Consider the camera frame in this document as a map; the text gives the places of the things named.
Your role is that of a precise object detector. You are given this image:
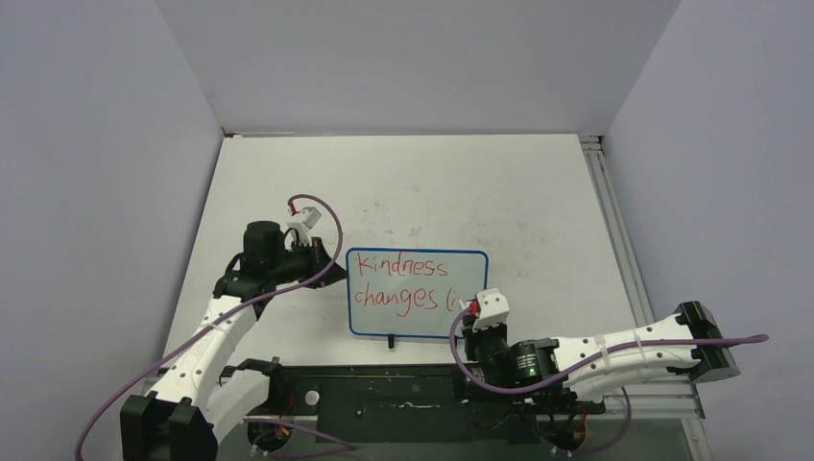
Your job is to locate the purple cable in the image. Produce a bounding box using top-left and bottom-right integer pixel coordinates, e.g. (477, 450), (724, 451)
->
(75, 193), (345, 461)
(448, 304), (771, 397)

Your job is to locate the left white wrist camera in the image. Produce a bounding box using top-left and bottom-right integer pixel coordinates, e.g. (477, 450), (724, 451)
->
(286, 206), (322, 246)

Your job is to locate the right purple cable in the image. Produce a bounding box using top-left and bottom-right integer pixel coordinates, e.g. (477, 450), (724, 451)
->
(448, 304), (771, 397)

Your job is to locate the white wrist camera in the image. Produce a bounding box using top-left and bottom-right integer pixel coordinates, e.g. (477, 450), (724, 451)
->
(286, 206), (322, 246)
(472, 288), (510, 331)

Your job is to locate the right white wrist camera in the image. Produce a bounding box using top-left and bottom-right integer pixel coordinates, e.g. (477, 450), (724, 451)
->
(472, 288), (510, 331)

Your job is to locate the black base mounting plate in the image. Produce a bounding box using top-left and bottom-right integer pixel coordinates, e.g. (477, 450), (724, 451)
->
(250, 364), (606, 444)

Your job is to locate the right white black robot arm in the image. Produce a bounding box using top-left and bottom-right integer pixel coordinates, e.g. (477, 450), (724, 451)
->
(448, 297), (766, 411)

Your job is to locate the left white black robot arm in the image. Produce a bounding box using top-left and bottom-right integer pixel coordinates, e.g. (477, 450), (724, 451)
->
(120, 209), (347, 460)

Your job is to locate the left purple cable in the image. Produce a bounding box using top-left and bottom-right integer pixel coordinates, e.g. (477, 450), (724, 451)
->
(75, 193), (345, 461)

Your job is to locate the blue framed whiteboard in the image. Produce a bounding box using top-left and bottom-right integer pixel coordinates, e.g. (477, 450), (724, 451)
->
(346, 247), (490, 339)

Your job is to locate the aluminium frame rail right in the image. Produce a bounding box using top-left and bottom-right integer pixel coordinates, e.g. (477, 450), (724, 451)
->
(579, 135), (655, 327)

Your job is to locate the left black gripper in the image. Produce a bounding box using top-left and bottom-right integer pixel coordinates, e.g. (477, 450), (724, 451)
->
(269, 236), (348, 289)

